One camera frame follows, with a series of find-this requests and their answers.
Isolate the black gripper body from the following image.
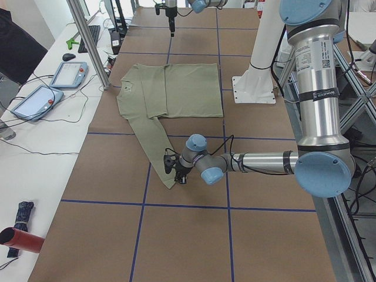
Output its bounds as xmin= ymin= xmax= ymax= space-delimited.
xmin=174 ymin=160 xmax=193 ymax=180
xmin=164 ymin=0 xmax=177 ymax=31

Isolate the olive green long-sleeve shirt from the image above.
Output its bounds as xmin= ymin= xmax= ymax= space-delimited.
xmin=117 ymin=63 xmax=223 ymax=189

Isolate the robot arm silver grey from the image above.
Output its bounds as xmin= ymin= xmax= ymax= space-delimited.
xmin=164 ymin=1 xmax=355 ymax=198
xmin=155 ymin=0 xmax=227 ymax=38

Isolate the black computer keyboard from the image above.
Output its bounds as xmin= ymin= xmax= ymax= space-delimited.
xmin=78 ymin=25 xmax=101 ymax=54

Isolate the green plastic clamp tool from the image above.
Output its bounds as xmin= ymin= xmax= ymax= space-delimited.
xmin=66 ymin=38 xmax=80 ymax=50

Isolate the black computer mouse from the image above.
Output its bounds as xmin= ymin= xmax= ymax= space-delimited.
xmin=62 ymin=53 xmax=76 ymax=62

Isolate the far blue teach pendant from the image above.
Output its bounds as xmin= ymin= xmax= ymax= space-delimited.
xmin=49 ymin=62 xmax=88 ymax=90

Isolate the blue teach pendant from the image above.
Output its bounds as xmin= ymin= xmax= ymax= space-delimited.
xmin=11 ymin=85 xmax=64 ymax=121
xmin=49 ymin=62 xmax=88 ymax=90

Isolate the near blue teach pendant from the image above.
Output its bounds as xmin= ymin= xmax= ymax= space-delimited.
xmin=11 ymin=85 xmax=64 ymax=121

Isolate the dark blue folded umbrella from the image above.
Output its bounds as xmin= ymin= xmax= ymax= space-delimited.
xmin=7 ymin=201 xmax=34 ymax=258

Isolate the red cylinder tube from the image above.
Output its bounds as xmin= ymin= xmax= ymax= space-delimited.
xmin=1 ymin=227 xmax=45 ymax=253

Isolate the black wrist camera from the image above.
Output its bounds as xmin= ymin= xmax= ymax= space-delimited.
xmin=163 ymin=148 xmax=180 ymax=174

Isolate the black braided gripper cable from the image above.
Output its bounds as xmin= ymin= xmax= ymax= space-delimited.
xmin=205 ymin=134 xmax=297 ymax=176

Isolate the grey aluminium camera post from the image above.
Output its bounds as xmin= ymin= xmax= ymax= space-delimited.
xmin=67 ymin=0 xmax=110 ymax=90

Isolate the aluminium frame structure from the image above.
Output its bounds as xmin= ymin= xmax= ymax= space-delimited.
xmin=273 ymin=17 xmax=376 ymax=282

